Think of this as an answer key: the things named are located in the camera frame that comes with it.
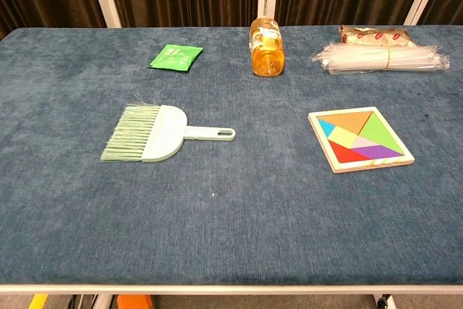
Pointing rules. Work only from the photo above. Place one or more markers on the orange triangle tangram piece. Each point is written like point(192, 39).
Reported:
point(345, 122)

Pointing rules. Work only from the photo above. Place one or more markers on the pale green hand brush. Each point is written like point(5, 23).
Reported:
point(162, 135)

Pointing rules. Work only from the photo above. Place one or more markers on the blue triangle tangram piece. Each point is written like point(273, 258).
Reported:
point(326, 128)

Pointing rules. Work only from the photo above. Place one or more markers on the yellow square tangram piece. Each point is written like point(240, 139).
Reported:
point(345, 138)

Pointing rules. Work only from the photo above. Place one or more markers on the red triangle tangram piece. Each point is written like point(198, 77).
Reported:
point(345, 155)

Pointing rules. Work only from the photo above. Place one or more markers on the pink triangular block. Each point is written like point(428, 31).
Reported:
point(363, 142)

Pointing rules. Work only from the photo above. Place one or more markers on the wooden tangram tray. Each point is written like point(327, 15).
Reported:
point(361, 168)

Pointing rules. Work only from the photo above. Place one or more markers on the green triangle tangram piece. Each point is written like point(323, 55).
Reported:
point(380, 135)

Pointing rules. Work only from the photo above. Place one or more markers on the purple parallelogram tangram piece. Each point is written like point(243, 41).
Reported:
point(380, 151)

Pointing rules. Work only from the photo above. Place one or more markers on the blue table cloth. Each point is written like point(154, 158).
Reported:
point(231, 222)

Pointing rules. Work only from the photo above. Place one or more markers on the yellow drink bottle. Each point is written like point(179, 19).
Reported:
point(267, 52)

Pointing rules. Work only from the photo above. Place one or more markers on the green foil packet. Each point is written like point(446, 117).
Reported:
point(175, 57)

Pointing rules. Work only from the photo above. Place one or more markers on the bundle of clear straws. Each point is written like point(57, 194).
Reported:
point(361, 59)

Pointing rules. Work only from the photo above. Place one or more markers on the gold snack package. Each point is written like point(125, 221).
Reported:
point(372, 35)

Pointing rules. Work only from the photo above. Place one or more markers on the orange box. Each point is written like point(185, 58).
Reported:
point(134, 302)

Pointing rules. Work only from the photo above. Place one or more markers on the table caster wheel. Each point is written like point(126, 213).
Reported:
point(383, 302)

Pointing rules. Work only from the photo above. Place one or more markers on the white table frame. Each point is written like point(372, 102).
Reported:
point(231, 289)

